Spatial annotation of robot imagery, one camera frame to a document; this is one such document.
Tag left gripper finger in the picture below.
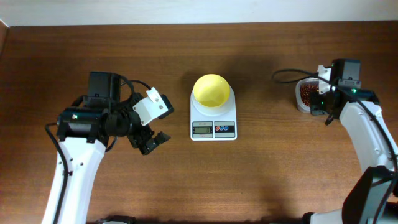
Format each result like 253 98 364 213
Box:
146 131 171 154
158 94 174 119

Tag red beans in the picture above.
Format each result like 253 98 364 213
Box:
300 83 319 106

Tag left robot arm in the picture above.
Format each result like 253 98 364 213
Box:
42 72 174 223

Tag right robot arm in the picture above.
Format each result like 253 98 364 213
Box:
296 59 397 223

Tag yellow plastic bowl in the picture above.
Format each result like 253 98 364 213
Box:
193 74 231 108

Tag white digital kitchen scale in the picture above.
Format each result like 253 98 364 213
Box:
190 87 238 141

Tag clear plastic bean container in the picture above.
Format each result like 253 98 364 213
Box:
295 78 319 113

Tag left black cable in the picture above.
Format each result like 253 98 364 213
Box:
44 75 153 224

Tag black cable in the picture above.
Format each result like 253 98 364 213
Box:
44 75 153 224
271 68 398 224

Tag right black cable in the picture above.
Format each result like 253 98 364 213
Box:
271 68 398 224

